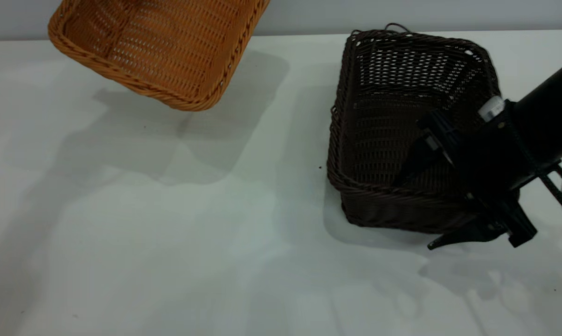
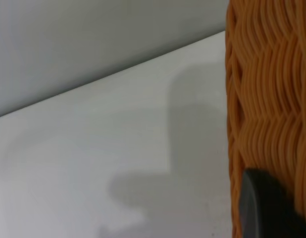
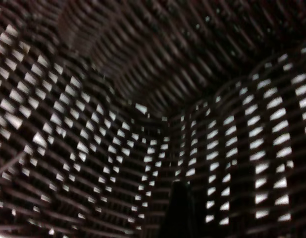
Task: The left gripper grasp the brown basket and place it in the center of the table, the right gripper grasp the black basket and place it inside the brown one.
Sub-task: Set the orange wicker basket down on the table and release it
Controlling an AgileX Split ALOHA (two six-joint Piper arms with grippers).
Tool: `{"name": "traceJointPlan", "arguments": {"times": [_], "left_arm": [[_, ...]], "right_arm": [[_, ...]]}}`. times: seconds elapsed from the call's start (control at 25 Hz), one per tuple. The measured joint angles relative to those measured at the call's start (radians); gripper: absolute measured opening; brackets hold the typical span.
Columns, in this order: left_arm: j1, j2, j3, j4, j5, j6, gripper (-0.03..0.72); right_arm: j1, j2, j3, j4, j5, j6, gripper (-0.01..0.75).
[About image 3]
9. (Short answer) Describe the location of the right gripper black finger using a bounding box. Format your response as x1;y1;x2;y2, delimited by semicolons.
165;181;196;238

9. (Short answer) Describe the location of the dark brown wicker basket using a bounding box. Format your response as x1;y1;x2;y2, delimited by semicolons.
0;0;306;238

